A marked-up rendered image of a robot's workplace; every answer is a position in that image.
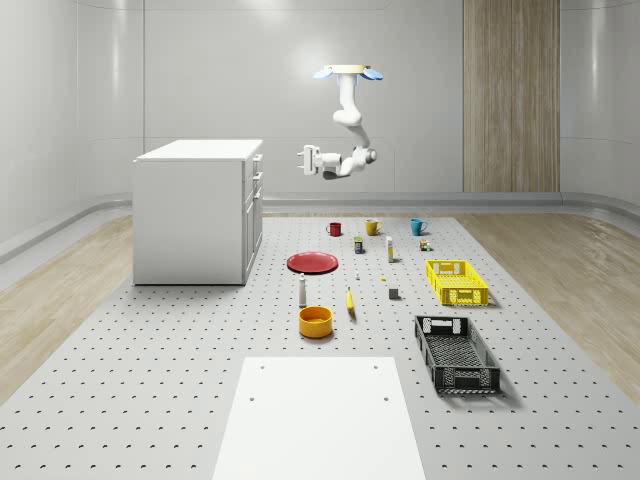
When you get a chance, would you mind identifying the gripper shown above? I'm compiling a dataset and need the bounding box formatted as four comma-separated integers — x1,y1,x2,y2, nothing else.
296,144,324,178

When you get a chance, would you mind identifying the red plate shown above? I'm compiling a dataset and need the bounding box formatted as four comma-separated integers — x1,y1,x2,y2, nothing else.
286,251,340,276

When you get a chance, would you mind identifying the white cabinet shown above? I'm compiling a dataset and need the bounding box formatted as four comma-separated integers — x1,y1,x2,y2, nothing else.
132,138,265,287

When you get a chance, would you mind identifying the yellow bowl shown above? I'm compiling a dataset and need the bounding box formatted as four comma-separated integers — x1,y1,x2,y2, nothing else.
298,305,334,340

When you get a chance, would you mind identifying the yellow basket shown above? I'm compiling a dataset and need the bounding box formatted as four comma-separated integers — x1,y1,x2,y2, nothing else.
425,258,491,307

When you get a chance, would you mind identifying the white board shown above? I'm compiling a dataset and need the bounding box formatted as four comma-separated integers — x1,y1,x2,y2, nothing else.
211,355,428,480

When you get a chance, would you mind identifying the dark grey basket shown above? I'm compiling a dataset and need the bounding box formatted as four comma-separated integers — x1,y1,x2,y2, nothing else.
413,315,502,397

